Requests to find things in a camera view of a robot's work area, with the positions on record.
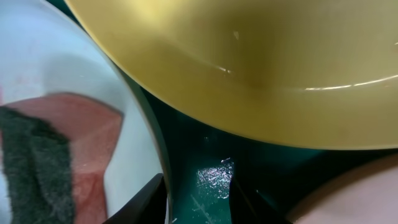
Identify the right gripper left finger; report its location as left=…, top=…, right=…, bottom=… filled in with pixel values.
left=103, top=173, right=167, bottom=224

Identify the yellow-green plate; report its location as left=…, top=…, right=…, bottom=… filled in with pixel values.
left=67, top=0, right=397, bottom=150

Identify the red and green sponge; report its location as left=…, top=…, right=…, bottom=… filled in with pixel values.
left=1, top=93, right=123, bottom=224

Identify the light blue plate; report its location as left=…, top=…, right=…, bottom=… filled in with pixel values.
left=1, top=1, right=170, bottom=223

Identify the teal plastic serving tray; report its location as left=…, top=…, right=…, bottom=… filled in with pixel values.
left=46, top=0, right=398, bottom=224

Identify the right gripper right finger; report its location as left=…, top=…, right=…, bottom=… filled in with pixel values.
left=229, top=177, right=292, bottom=224

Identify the white plate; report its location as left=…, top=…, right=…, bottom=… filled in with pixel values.
left=287, top=154, right=397, bottom=224

